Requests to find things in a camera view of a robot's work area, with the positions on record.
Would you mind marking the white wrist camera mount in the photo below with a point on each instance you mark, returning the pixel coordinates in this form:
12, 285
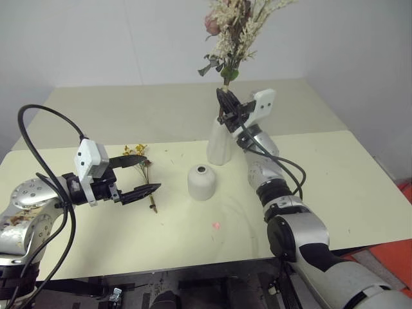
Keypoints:
90, 156
264, 103

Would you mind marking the short white ceramic vase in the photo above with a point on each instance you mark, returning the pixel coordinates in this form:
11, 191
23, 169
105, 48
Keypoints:
201, 183

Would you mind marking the orange floor mat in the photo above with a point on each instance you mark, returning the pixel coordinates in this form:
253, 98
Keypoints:
396, 257

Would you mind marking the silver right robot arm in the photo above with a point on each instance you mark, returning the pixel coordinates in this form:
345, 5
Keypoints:
289, 225

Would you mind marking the dark rounded shape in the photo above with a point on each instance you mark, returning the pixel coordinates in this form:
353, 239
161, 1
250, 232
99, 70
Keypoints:
164, 300

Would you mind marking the small yellow dried flower bouquet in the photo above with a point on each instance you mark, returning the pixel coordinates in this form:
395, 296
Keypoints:
145, 174

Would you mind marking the black frame under table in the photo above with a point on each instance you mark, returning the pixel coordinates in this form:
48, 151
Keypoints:
206, 283

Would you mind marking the small silver metal clamp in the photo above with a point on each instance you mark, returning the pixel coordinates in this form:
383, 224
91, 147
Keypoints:
116, 294

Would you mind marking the tall white ceramic vase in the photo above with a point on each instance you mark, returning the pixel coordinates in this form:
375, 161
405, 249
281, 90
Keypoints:
219, 145

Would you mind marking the large dried pink-white flower bouquet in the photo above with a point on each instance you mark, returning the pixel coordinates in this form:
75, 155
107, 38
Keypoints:
236, 35

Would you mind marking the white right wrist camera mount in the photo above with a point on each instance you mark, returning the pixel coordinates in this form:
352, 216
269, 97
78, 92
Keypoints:
264, 103

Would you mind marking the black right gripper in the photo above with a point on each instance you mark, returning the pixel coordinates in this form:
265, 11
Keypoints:
236, 117

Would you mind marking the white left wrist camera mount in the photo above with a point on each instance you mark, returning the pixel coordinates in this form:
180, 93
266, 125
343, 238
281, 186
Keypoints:
90, 156

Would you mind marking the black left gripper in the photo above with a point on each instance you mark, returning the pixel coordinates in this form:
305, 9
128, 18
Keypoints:
104, 188

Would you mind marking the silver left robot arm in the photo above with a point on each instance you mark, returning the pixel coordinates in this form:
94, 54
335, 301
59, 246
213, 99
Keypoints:
27, 196

